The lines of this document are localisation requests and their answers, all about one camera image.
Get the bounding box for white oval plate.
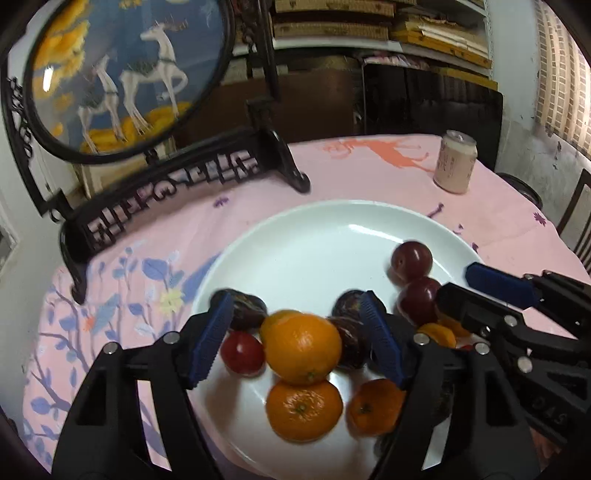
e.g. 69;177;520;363
190;199;485;476

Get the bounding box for wooden chair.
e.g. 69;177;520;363
556;168;591;273

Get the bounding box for black round stool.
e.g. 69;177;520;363
496;173;544;208

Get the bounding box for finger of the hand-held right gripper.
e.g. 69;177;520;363
435;282;591;384
464;261;591;340

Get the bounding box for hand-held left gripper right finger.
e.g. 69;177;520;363
359;290;541;480

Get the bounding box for yellow-orange round fruit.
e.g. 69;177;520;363
438;314;472;337

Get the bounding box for purple plum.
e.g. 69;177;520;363
398;277;441;326
391;240;434;283

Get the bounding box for black panel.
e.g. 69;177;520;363
362;62;504;171

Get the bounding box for white wall shelf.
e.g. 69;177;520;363
272;0;499;90

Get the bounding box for pink printed tablecloth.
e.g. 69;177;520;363
22;134;591;480

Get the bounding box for dark wrinkled fruit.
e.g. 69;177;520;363
327;316;372;371
210;288;269;330
332;290;387;324

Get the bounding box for pale drink can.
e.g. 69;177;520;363
433;130;478;195

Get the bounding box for pile of woven flat boxes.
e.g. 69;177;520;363
274;0;492;70

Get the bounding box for round deer picture table screen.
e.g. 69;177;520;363
0;0;312;305

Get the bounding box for brown wooden board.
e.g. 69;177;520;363
185;69;365;144

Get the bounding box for large mandarin orange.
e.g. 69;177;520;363
265;379;345;443

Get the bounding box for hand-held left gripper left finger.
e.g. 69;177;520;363
52;290;235;480

